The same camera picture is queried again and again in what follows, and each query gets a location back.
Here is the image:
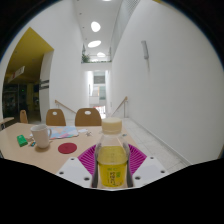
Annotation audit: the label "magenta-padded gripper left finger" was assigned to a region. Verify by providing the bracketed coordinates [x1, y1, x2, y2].
[55, 143, 102, 190]

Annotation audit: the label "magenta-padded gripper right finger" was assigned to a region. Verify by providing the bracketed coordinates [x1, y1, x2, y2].
[122, 142, 168, 190]

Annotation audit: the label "clear bottle with yellow drink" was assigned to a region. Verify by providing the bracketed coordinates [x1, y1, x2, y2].
[96, 117, 131, 190]

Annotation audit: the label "flat round red coaster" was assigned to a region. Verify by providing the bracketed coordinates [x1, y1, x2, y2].
[57, 142, 78, 155]

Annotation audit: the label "pastel colourful paper sheet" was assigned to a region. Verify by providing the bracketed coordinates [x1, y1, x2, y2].
[49, 125, 80, 140]

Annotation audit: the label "white ceramic mug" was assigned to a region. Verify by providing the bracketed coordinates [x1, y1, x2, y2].
[30, 124, 53, 150]

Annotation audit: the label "wooden chair with oval hole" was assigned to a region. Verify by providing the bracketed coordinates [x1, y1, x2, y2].
[45, 108, 67, 127]
[74, 107, 103, 127]

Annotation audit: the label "wooden stair handrail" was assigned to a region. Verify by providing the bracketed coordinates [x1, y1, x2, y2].
[111, 96, 129, 118]
[54, 99, 77, 115]

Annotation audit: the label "small wooden chair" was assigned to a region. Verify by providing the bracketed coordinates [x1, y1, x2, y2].
[19, 109, 29, 125]

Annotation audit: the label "light wooden side table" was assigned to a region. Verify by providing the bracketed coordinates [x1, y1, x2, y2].
[0, 116, 15, 130]

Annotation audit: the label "dark pillar sign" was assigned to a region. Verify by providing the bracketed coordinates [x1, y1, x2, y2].
[39, 79, 50, 90]

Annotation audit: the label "green balcony plant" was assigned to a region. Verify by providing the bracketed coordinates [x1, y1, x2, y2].
[81, 53, 91, 64]

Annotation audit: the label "white hanging sign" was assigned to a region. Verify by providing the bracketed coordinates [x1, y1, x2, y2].
[6, 65, 26, 83]

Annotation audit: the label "oval ceiling lights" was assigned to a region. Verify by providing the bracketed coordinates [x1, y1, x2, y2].
[87, 20, 107, 59]

